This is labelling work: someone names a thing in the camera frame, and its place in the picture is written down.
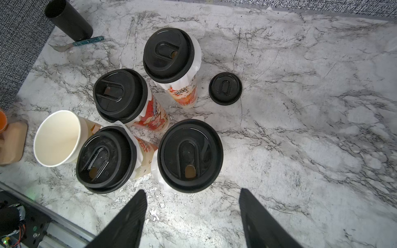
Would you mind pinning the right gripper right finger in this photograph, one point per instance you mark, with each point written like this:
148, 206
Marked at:
260, 228

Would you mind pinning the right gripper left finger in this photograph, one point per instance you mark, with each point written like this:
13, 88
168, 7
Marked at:
125, 230

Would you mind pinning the black lid front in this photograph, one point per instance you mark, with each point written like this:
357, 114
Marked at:
169, 54
120, 95

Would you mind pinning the red paper cup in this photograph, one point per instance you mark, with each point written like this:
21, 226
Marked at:
155, 117

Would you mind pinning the wooden peg rack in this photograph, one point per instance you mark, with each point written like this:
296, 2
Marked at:
13, 142

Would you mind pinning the orange mug on rack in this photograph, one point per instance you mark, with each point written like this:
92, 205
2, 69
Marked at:
3, 121

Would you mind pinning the black cylindrical cup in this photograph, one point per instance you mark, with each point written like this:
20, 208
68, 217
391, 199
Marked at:
68, 20

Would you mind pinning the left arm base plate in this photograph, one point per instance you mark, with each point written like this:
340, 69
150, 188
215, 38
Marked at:
22, 224

